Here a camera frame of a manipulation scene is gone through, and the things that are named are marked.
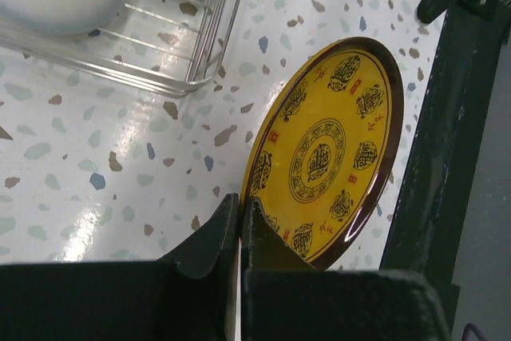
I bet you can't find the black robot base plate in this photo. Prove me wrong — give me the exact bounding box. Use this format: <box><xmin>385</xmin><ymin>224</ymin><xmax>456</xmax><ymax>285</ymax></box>
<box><xmin>380</xmin><ymin>6</ymin><xmax>510</xmax><ymax>314</ymax></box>

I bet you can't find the metal wire dish rack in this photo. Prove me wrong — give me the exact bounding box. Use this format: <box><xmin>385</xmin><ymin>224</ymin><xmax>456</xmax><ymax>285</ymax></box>
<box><xmin>1</xmin><ymin>0</ymin><xmax>241</xmax><ymax>97</ymax></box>

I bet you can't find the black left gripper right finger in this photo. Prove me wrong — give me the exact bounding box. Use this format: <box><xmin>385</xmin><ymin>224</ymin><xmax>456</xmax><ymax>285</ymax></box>
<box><xmin>241</xmin><ymin>197</ymin><xmax>450</xmax><ymax>340</ymax></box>

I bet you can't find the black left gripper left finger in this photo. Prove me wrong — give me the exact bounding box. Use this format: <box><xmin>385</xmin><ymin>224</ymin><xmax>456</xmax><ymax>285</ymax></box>
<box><xmin>1</xmin><ymin>193</ymin><xmax>240</xmax><ymax>340</ymax></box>

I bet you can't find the yellow patterned plate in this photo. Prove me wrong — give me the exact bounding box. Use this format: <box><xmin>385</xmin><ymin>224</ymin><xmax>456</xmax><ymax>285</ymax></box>
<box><xmin>240</xmin><ymin>37</ymin><xmax>404</xmax><ymax>270</ymax></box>

